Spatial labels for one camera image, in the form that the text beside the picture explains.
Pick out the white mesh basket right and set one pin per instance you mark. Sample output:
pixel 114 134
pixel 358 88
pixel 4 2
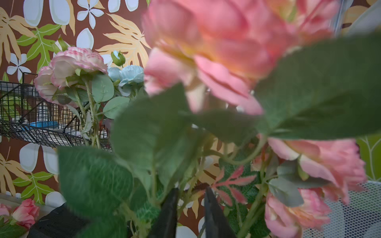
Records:
pixel 360 219

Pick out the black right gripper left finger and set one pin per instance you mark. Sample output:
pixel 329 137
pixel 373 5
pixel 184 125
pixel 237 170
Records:
pixel 166 223

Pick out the pink peony spray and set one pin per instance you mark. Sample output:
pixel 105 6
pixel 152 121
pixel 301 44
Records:
pixel 280 188
pixel 220 75

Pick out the blue object in basket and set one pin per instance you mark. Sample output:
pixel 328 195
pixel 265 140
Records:
pixel 45 125

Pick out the mixed pastel flower bouquet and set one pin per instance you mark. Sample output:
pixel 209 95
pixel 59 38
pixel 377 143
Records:
pixel 78 79

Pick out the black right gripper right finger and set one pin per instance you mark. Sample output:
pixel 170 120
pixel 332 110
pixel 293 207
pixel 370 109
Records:
pixel 216 224

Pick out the black wire basket back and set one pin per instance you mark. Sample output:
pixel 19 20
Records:
pixel 21 104

